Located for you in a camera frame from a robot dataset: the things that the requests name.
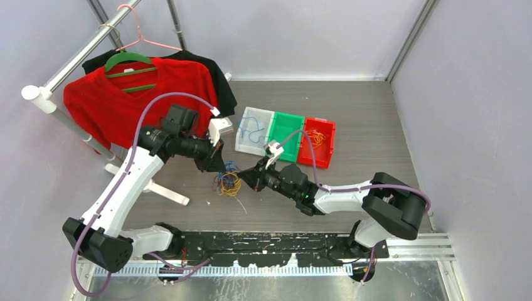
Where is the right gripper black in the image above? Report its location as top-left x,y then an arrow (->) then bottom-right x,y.
238,155 -> 299,201

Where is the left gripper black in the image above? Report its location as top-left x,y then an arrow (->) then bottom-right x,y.
179,130 -> 226,173

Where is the cable bundle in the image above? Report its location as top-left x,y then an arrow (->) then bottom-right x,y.
213,161 -> 243,198

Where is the yellow cable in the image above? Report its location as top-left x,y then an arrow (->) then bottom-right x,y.
307,130 -> 327,149

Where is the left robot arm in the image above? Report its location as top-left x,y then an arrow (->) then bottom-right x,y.
63,105 -> 233,273

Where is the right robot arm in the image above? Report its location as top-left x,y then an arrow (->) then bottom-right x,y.
238,158 -> 431,258

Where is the white plastic bin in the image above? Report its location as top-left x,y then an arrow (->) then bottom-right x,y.
235,107 -> 275,156

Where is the green plastic bin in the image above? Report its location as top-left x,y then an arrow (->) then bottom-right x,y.
268,112 -> 305,162

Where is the black t-shirt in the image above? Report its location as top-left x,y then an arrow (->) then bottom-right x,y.
82,49 -> 237,117

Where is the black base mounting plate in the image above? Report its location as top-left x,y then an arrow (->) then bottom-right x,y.
163,231 -> 369,268

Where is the red plastic bin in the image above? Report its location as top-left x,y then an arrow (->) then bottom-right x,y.
297,117 -> 336,169

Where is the red t-shirt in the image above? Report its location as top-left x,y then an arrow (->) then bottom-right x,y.
63,57 -> 219,154

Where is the green clothes hanger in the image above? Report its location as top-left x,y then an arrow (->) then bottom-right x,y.
104,51 -> 156,78

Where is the white clothes rack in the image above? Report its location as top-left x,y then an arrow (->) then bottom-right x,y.
21,0 -> 191,206

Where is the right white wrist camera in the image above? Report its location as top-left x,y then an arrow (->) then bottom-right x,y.
264,140 -> 284,169

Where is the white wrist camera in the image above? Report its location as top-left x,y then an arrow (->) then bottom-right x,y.
264,140 -> 284,169
208,117 -> 233,145

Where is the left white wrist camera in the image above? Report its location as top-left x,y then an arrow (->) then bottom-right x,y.
208,117 -> 233,145

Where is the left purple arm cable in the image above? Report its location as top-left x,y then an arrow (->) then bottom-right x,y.
70,92 -> 221,298

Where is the white slotted cable duct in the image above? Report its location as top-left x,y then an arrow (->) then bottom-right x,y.
114,263 -> 353,277

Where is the pink wire hanger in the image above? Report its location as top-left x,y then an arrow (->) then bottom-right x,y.
115,4 -> 183,51

